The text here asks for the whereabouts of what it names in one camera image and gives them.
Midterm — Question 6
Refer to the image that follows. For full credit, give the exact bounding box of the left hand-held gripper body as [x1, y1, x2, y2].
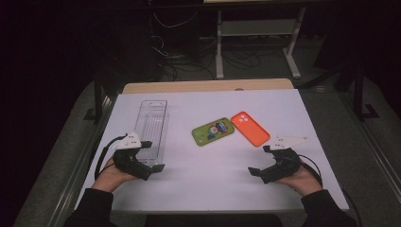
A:
[112, 131, 154, 182]

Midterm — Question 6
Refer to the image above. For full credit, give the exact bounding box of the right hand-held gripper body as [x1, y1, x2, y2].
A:
[260, 135, 309, 184]

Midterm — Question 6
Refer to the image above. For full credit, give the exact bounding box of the clear plastic tray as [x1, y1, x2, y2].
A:
[133, 99, 170, 168]

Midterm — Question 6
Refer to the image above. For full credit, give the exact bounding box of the orange phone case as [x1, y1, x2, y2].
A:
[230, 111, 271, 148]

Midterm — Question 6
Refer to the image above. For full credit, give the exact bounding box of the green cartoon phone case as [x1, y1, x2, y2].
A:
[191, 116, 235, 148]

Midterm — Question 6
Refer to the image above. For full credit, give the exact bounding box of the person's left hand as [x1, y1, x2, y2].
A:
[92, 156, 140, 193]

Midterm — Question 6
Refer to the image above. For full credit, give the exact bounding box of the person's right hand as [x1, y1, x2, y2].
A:
[275, 164, 323, 197]

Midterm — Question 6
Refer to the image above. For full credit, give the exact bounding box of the black metal stand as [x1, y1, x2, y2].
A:
[83, 72, 107, 124]
[353, 62, 381, 122]

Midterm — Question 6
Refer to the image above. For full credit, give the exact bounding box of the light wooden table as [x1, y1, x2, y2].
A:
[122, 78, 295, 95]

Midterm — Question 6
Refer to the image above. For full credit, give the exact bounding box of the left hand-held gripper black cable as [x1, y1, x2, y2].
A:
[94, 133, 129, 183]

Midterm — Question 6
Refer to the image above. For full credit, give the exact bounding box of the hand-held gripper black cable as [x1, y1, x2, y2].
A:
[94, 133, 129, 183]
[297, 153, 324, 187]

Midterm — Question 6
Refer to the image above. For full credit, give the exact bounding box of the right hand-held gripper black cable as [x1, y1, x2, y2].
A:
[297, 153, 324, 187]

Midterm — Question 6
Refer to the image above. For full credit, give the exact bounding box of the metal rail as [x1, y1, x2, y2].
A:
[46, 94, 117, 227]
[340, 94, 401, 197]

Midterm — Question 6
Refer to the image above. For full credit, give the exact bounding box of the thin black cable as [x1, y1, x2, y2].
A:
[341, 188, 363, 227]

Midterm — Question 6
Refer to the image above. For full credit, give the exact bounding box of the floor cable bundle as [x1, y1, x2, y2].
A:
[150, 34, 218, 81]

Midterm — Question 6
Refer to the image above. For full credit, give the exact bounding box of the white metal desk frame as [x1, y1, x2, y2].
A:
[215, 7, 306, 79]

